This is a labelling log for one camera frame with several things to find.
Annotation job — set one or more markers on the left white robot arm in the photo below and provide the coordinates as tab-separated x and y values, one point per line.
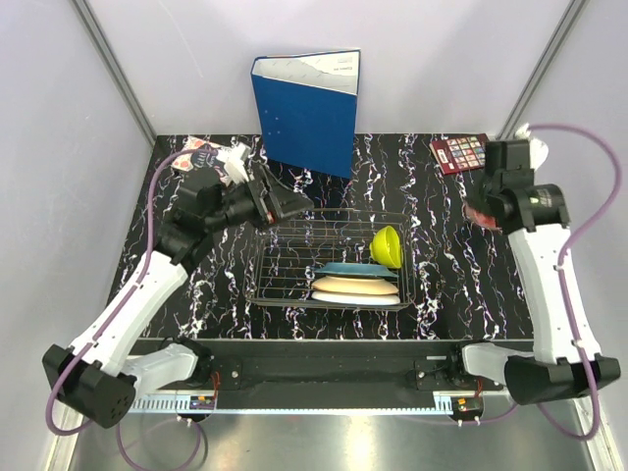
94	375

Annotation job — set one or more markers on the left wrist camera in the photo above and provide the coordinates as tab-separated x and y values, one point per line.
231	164

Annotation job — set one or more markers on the beige plate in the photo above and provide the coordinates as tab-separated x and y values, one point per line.
374	286

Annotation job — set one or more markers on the dark red card box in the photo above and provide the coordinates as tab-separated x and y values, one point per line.
456	155

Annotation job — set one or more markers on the teal plate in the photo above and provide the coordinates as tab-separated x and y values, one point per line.
356	270

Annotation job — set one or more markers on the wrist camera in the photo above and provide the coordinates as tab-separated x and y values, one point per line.
231	164
539	151

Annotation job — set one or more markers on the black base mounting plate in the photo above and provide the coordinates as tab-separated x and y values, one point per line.
328	362

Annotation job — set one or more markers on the white plate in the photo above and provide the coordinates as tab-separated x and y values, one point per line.
356	299

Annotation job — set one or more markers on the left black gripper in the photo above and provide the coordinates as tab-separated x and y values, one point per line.
279	202

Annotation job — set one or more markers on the floral cover book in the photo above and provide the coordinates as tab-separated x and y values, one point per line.
202	154

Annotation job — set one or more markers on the yellow-green bowl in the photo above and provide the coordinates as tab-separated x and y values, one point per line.
385	248

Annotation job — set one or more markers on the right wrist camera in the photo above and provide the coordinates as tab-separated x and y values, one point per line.
539	151

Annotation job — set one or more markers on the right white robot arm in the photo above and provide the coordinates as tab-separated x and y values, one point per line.
566	360

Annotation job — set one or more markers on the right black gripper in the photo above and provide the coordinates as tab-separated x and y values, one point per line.
474	202

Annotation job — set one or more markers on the blue binder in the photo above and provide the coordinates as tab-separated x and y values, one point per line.
307	107

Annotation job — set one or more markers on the short pink cup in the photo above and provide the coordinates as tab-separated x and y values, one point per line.
479	218

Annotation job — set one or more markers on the wire dish rack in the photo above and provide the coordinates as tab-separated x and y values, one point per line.
333	259

